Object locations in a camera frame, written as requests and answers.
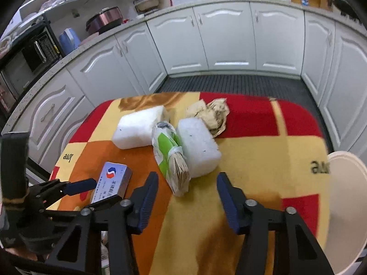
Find green white noodle packet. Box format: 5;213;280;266
151;121;191;197

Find white kitchen base cabinets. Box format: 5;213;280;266
8;1;367;172

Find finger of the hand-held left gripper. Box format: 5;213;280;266
29;178;97;205

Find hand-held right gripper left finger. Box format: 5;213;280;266
45;172;159;275

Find dark striped floor mat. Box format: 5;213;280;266
156;74;330;127

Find silver small box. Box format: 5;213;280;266
90;162;132;205

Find pink rice cooker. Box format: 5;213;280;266
85;6;124;36

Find stacked food containers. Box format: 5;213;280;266
134;0;161;12

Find black microwave oven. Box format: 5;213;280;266
0;24;62;109

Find printed red yellow blanket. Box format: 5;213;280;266
47;92;339;275

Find white foam block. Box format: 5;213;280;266
176;117;222;178
112;105;168;149

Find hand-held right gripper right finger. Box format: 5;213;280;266
216;172;335;275

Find brown paper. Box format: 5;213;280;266
186;98;230;137

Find blue kettle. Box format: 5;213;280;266
59;28;81;56

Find white bin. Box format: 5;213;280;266
327;151;367;274

